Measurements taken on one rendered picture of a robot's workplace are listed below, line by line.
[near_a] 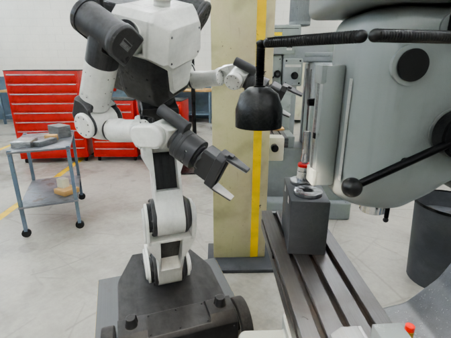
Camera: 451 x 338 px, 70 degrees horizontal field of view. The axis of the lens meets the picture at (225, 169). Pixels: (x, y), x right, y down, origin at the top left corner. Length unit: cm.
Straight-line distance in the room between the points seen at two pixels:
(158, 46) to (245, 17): 136
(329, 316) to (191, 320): 66
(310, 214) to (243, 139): 140
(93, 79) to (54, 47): 955
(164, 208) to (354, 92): 82
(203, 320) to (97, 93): 92
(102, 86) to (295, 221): 70
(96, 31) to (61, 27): 953
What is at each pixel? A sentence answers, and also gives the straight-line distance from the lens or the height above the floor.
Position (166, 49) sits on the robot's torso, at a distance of 102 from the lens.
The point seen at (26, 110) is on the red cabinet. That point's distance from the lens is 589.
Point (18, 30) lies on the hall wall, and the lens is 1096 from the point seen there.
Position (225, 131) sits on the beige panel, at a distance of 233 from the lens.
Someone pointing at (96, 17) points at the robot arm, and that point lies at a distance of 95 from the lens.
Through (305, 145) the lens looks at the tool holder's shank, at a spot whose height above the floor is 129.
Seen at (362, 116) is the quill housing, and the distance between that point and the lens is 54.
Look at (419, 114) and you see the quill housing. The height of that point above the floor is 148.
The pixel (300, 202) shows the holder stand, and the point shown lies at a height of 115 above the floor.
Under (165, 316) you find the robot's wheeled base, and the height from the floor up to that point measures 59.
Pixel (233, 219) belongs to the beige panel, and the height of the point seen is 38.
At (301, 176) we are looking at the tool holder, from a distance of 113.
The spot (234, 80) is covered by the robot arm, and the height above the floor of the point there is 149.
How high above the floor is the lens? 155
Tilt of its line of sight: 18 degrees down
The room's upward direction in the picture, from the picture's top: straight up
